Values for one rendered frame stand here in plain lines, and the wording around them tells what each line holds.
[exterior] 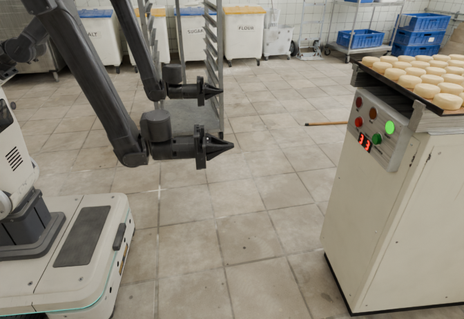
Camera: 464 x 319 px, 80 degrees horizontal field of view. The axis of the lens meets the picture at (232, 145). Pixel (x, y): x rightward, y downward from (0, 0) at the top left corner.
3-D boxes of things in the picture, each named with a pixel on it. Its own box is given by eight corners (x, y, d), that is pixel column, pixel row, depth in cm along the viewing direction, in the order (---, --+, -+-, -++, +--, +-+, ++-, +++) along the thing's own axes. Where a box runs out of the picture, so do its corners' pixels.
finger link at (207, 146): (235, 143, 67) (196, 146, 66) (235, 168, 71) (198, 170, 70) (233, 130, 73) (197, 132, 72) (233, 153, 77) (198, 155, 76)
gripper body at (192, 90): (202, 100, 110) (184, 100, 109) (201, 75, 105) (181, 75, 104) (202, 107, 105) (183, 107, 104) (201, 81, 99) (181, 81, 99)
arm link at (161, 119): (130, 146, 74) (124, 167, 66) (120, 107, 67) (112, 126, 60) (175, 143, 75) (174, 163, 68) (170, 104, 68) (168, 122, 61)
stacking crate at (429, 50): (418, 52, 470) (422, 39, 460) (436, 58, 437) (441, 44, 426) (385, 53, 462) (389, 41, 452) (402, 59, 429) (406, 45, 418)
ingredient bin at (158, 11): (130, 74, 364) (118, 10, 324) (134, 61, 417) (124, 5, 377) (172, 72, 374) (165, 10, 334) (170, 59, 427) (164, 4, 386)
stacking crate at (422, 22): (424, 26, 451) (429, 12, 440) (446, 30, 418) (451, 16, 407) (393, 27, 439) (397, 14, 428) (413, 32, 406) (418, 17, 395)
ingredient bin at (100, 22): (79, 78, 353) (59, 12, 312) (88, 64, 405) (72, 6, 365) (123, 74, 364) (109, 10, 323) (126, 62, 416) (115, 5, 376)
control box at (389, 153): (355, 128, 92) (366, 88, 85) (398, 171, 72) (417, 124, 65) (344, 128, 92) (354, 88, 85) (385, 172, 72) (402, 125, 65)
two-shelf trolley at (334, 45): (364, 51, 474) (383, -26, 414) (391, 59, 427) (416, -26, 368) (322, 54, 452) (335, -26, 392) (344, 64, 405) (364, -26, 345)
